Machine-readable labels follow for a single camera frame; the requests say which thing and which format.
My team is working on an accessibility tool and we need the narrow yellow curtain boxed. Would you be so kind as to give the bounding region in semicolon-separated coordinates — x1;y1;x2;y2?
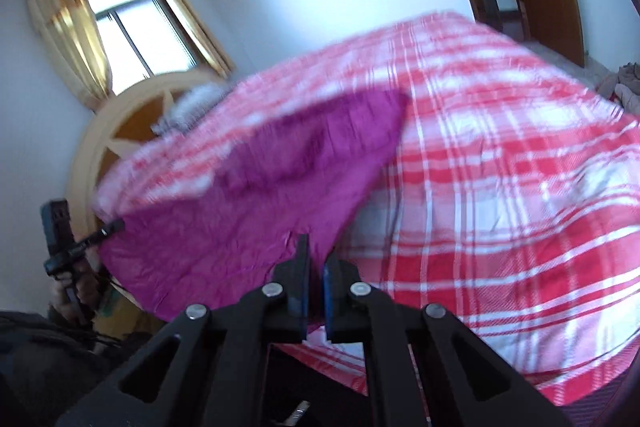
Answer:
135;0;236;78

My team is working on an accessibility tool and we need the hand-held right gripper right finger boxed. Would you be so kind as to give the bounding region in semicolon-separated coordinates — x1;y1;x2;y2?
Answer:
322;254;576;427

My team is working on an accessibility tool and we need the pile of clothes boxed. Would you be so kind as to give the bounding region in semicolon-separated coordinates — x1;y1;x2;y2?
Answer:
594;62;640;114

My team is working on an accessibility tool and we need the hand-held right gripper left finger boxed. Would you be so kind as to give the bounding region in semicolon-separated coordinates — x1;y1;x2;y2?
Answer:
55;234;311;427

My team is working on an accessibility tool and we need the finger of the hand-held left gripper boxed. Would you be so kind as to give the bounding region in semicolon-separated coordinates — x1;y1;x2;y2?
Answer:
74;219;127;256

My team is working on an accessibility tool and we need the red plaid bed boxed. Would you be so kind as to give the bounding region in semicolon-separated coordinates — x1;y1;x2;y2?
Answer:
94;9;640;408

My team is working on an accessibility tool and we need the striped pillow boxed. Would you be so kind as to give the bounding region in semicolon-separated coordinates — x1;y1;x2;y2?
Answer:
150;82;237;136

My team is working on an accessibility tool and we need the wide yellow curtain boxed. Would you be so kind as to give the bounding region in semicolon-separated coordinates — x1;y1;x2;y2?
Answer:
22;0;114;112

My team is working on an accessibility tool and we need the magenta down jacket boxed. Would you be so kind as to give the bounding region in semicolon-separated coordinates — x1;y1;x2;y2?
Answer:
97;89;412;323

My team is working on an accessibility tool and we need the person's left hand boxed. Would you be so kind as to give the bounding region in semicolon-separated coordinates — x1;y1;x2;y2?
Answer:
49;264;105;327

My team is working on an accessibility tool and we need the window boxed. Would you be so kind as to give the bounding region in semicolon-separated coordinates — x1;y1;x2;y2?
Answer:
82;0;202;96

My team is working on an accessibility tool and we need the cream wooden headboard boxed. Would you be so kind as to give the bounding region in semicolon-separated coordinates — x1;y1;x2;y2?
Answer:
67;71;227;235

